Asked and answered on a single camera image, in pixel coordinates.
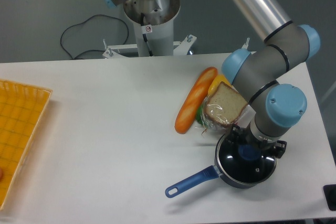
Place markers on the yellow toy bell pepper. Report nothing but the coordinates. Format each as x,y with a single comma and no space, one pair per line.
218,79

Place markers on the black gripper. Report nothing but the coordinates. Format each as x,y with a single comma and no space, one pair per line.
248,143

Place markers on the orange plastic basket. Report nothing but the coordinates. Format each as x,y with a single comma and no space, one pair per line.
22,107

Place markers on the green toy vegetable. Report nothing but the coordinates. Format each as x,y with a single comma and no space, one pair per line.
198,116

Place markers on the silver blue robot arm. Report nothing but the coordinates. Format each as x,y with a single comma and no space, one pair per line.
278,107

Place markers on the orange toy baguette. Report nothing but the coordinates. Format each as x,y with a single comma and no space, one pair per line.
197,94

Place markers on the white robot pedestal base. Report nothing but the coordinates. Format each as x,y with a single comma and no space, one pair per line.
153,25

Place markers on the black device at edge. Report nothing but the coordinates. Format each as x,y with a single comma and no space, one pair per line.
329,192

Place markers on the bagged bread slice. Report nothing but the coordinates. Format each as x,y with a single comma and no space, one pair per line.
225,106

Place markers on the blue saucepan with handle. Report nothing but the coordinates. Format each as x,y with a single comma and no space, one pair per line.
209,173

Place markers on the glass pot lid blue knob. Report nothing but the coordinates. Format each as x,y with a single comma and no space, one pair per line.
242,170

